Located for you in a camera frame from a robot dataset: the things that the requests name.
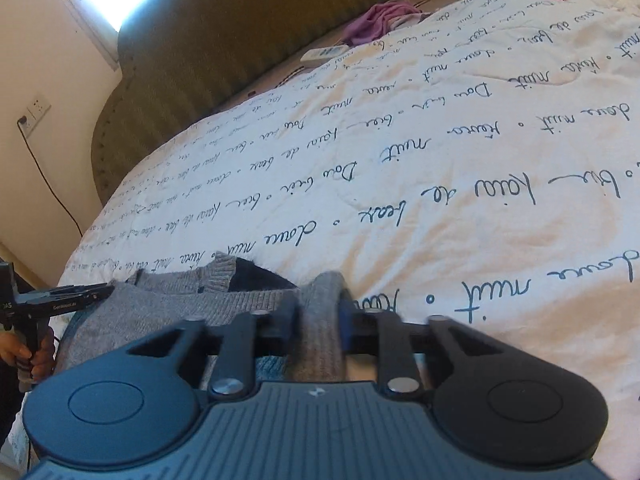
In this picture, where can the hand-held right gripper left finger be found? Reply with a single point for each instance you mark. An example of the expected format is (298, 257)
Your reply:
(287, 321)

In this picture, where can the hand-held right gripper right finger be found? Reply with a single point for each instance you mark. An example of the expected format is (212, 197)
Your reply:
(344, 327)

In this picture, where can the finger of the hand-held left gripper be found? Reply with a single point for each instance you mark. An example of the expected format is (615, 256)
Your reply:
(92, 296)

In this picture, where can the grey sweater with navy sleeves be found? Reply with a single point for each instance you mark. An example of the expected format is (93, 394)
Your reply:
(165, 305)

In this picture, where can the person's left hand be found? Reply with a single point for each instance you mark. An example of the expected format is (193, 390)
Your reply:
(43, 356)

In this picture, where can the white quilt with script print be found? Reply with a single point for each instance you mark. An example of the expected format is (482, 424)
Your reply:
(450, 185)

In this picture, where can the white remote control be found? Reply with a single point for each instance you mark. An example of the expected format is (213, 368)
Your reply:
(325, 54)

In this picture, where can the olive upholstered headboard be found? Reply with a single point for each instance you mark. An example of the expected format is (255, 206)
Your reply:
(225, 35)

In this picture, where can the purple cloth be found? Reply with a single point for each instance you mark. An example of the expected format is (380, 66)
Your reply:
(380, 21)

